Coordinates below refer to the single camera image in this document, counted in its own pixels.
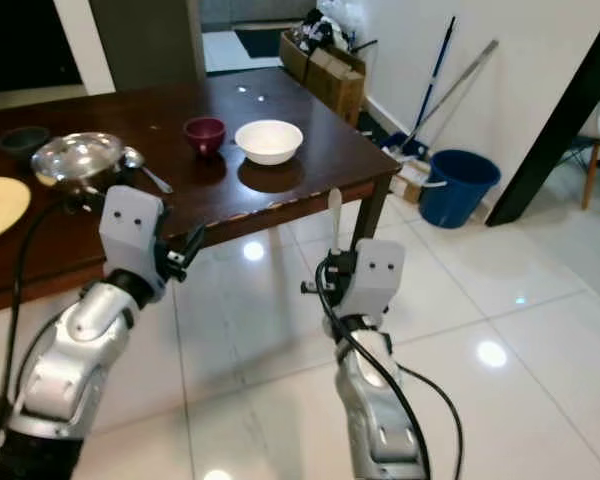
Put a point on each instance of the white ceramic spoon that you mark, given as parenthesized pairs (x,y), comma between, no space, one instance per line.
(335,215)

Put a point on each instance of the maroon small bowl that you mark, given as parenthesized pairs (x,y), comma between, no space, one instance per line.
(205,135)

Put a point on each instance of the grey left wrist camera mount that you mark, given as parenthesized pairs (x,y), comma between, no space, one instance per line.
(132,235)

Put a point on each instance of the shiny steel bowl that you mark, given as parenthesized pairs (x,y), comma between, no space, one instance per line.
(78,162)

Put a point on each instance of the black door frame post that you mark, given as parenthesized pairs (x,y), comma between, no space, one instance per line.
(555,120)

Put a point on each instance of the white ceramic bowl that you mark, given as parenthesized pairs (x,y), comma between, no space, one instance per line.
(268,141)

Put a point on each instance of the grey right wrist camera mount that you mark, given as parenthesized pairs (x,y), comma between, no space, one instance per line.
(375,275)

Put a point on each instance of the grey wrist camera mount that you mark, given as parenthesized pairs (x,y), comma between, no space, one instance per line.
(375,275)
(132,235)

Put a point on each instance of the dark green small bowl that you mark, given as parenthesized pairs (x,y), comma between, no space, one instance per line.
(22,142)

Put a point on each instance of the metal spoon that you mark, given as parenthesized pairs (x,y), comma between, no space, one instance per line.
(133,157)

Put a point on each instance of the dark brown wooden table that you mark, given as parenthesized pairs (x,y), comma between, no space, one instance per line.
(240,200)

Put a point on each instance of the brown cardboard box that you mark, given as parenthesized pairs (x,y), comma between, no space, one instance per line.
(330,80)

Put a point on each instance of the dark doormat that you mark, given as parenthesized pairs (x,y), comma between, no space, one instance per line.
(258,42)

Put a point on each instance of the black bag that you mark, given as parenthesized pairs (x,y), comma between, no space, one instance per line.
(315,30)

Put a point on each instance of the blue plastic bucket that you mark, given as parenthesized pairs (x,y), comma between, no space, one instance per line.
(458,192)

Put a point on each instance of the pale yellow plate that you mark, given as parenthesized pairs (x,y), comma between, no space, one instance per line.
(2,208)

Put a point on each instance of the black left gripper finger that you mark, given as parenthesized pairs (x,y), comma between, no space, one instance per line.
(194,248)

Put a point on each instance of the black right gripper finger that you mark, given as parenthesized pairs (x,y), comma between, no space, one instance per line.
(332,258)

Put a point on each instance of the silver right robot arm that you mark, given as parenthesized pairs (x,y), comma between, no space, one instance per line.
(380,410)

